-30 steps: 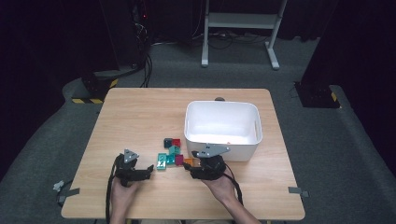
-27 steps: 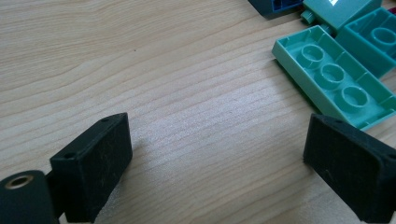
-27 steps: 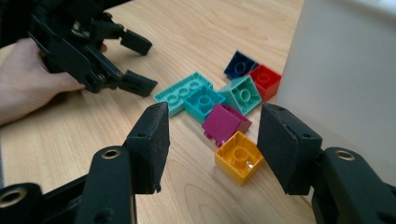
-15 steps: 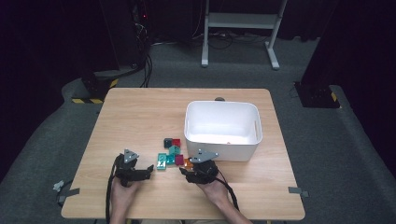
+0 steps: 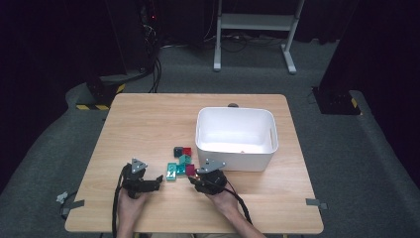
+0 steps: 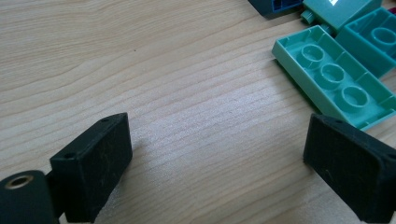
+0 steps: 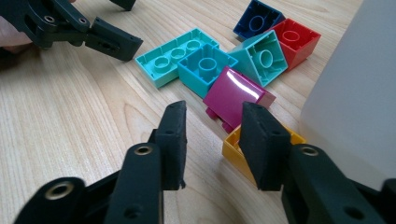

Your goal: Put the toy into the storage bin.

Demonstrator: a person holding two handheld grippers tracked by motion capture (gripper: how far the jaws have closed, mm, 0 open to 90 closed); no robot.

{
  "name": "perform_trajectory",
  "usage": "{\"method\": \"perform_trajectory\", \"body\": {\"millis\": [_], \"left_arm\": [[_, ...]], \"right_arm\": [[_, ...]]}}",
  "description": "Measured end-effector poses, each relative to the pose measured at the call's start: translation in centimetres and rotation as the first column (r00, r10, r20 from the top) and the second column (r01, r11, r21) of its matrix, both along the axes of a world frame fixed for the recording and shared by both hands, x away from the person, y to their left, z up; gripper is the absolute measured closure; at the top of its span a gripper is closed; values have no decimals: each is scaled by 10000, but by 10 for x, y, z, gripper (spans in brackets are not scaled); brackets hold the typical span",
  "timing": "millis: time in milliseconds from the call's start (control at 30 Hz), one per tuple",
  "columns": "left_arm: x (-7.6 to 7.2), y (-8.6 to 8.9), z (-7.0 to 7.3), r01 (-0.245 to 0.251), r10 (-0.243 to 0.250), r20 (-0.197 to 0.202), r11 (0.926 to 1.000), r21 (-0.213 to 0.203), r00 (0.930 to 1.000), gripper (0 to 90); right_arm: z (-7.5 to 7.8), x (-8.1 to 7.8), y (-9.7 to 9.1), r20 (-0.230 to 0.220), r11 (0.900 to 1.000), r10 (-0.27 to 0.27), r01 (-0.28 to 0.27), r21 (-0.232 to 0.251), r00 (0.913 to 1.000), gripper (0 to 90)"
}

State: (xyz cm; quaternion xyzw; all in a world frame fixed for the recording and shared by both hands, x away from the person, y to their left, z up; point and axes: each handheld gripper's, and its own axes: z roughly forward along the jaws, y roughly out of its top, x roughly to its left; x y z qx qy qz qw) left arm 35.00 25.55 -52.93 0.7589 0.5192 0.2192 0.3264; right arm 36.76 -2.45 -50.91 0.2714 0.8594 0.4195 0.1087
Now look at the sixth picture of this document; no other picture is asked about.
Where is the teal toy brick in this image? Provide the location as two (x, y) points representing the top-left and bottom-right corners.
(335, 7), (396, 78)

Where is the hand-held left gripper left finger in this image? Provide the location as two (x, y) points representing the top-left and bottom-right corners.
(49, 112), (134, 224)

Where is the dark grey toy brick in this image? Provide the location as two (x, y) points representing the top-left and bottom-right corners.
(247, 0), (304, 21)

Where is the sea green toy brick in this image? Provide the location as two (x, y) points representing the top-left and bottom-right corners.
(300, 0), (383, 35)

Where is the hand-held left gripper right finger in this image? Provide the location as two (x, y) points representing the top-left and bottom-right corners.
(303, 113), (396, 224)

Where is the long mint green toy brick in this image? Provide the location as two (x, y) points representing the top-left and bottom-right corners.
(271, 25), (396, 132)

